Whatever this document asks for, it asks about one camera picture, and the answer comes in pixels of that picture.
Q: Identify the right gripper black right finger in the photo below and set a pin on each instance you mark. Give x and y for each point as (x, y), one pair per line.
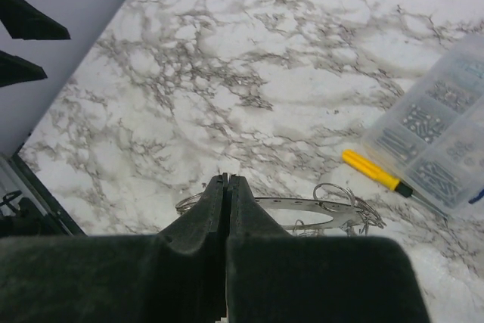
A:
(272, 276)

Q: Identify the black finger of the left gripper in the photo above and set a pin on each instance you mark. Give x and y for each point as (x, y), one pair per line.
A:
(14, 70)
(23, 21)

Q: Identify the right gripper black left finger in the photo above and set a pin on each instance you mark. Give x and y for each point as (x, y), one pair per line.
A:
(177, 275)

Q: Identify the perforated metal ring disc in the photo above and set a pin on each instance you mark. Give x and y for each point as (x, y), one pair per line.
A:
(306, 217)

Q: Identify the clear plastic screw box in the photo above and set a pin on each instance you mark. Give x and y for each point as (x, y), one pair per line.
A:
(432, 137)

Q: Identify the yellow handled screwdriver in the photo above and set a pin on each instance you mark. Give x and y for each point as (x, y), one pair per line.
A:
(378, 175)

